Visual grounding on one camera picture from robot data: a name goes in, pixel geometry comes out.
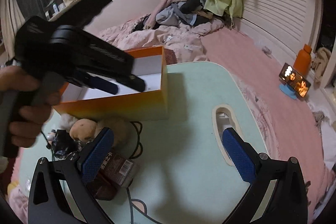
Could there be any brown card box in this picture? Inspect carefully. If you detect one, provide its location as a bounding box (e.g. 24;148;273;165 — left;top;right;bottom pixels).
93;151;138;201

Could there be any brown round plush toy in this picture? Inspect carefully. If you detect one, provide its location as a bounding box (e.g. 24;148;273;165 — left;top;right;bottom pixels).
70;119;97;143

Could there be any tan furry hair claw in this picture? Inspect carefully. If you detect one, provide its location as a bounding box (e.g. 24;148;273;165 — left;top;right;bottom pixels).
96;117;131;148

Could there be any person left hand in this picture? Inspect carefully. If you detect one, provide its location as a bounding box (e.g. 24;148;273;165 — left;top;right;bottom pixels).
1;66;61;148

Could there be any orange gradient storage box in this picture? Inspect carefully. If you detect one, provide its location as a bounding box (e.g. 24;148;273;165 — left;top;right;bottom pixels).
54;46;168;121

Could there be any dark red cushion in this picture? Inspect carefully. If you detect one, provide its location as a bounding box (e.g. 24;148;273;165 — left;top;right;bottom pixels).
164;48;178;65

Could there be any smartphone on blue stand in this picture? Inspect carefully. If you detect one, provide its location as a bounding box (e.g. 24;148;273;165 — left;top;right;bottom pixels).
279;63;311;100

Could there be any pink floral blanket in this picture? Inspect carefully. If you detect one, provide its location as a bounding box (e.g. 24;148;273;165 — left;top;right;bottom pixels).
97;17;224;63

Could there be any pile of clothes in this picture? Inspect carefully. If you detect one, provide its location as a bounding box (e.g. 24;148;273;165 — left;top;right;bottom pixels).
133;0;232;31

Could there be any orange water bottle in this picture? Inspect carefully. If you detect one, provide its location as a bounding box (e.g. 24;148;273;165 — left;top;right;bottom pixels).
293;44;312;77

